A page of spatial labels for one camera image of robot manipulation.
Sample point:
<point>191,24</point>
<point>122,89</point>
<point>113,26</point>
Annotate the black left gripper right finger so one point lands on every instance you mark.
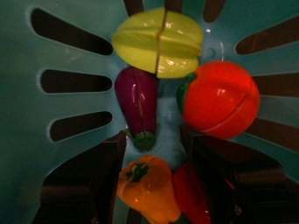
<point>241,186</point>

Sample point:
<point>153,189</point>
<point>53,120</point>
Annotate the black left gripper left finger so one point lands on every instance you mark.
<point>82,180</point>

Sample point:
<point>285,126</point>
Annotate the purple toy eggplant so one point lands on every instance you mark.
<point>137,102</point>

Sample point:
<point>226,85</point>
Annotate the red toy chili pepper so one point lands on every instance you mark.
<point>191,195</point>

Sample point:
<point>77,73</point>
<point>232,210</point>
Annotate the orange toy bell pepper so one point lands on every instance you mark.
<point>150,192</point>

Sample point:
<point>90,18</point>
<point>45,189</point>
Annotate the teal plastic basket orange rim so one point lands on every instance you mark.
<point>23,116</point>

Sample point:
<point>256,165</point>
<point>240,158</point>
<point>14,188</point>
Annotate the orange toy tomato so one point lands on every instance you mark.
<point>222,99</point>

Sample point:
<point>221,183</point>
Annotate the yellow-green toy star fruit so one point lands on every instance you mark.
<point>159,43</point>

